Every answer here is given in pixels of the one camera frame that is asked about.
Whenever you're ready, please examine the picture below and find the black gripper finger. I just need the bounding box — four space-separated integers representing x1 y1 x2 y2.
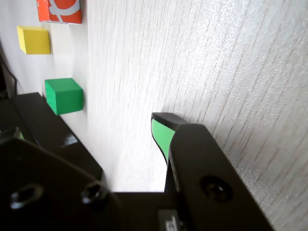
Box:
151 112 276 231
0 127 135 231

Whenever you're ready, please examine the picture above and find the green wooden cube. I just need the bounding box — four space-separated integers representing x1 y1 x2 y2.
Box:
44 77 84 116

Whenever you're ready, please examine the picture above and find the yellow wooden cube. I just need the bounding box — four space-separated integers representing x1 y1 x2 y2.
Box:
16 25 51 55

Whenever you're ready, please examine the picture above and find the orange printed carton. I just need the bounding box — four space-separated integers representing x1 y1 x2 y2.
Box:
37 0 82 25

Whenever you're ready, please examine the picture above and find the black open box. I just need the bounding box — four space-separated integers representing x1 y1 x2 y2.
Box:
11 92 104 183

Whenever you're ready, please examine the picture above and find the thin black power cable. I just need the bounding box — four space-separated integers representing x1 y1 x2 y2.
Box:
0 54 19 95

